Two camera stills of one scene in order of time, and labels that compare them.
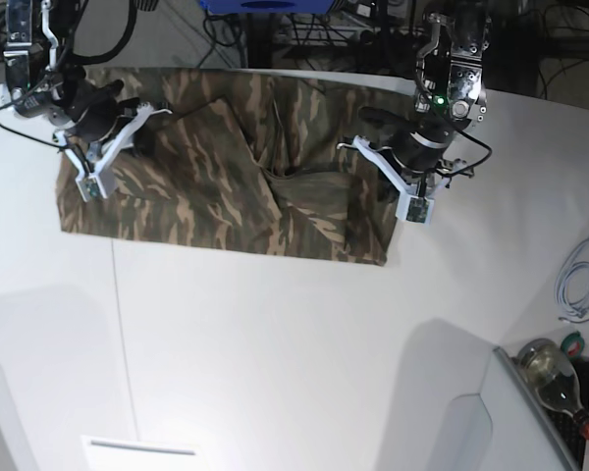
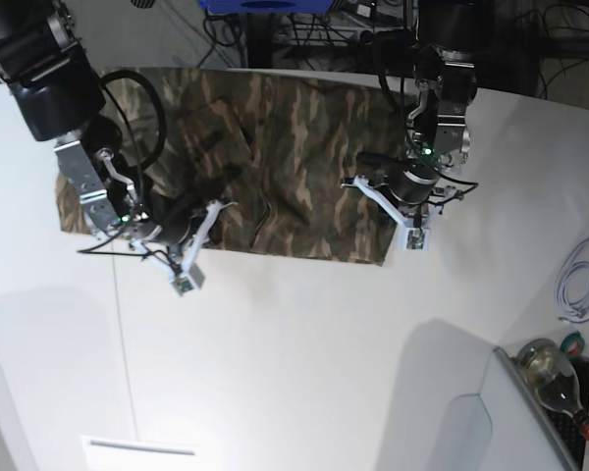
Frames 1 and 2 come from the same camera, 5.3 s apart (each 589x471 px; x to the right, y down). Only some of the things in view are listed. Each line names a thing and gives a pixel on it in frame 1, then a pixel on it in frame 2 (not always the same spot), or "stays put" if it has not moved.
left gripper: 96,108 -> 177,226
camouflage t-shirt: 254,161 stays put
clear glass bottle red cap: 556,385 stays put
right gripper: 415,142 -> 409,183
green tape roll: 573,344 stays put
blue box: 267,6 stays put
